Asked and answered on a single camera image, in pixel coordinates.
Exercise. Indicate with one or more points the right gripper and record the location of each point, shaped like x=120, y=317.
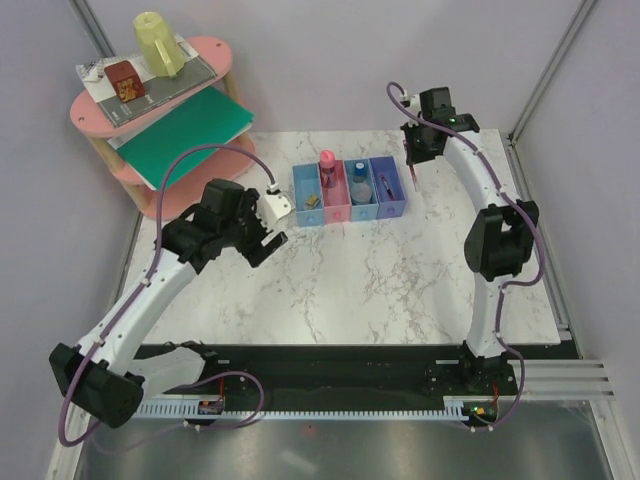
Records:
x=414, y=156

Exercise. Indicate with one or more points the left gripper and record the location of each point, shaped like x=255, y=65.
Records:
x=258, y=254

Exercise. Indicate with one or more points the pink marker pen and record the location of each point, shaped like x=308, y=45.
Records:
x=411, y=167

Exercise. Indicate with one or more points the orange marker pen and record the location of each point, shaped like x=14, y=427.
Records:
x=387, y=188

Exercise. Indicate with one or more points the blue cap glue bottle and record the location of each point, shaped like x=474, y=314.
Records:
x=360, y=172

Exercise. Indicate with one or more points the pink lid clear jar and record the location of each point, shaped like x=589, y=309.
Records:
x=327, y=163

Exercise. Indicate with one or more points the clear paper clip jar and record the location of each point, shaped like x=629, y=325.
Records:
x=361, y=193

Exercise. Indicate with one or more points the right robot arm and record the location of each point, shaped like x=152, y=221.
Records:
x=502, y=237

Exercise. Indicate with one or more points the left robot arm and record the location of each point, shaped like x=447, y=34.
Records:
x=130, y=320

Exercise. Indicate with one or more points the purple drawer box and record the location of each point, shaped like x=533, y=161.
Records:
x=387, y=167

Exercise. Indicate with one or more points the light blue middle drawer box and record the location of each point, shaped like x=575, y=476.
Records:
x=368, y=212

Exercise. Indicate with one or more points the light blue end drawer box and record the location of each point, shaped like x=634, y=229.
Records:
x=308, y=196

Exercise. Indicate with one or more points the pink drawer box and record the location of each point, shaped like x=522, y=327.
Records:
x=335, y=194

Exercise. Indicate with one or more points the green folder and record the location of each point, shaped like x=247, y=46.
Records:
x=209, y=116

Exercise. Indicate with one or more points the grey white notebook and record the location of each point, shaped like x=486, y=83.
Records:
x=158, y=90

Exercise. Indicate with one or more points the red brown box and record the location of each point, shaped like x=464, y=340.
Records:
x=125, y=81

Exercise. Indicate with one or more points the pink three tier shelf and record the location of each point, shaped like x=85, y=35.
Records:
x=88, y=119

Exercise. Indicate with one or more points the yellow plastic pitcher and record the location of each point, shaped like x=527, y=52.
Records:
x=157, y=44

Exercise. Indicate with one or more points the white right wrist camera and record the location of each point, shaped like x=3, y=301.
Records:
x=411, y=102

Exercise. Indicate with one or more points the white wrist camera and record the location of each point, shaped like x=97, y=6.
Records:
x=411, y=102
x=272, y=207

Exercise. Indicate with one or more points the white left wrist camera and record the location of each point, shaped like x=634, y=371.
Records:
x=272, y=207

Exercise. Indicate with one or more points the black table edge rail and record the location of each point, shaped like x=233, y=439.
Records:
x=342, y=377

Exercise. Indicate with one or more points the white cable duct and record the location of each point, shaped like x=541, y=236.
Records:
x=209, y=408

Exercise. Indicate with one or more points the aluminium frame rail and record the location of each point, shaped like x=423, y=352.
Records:
x=552, y=378

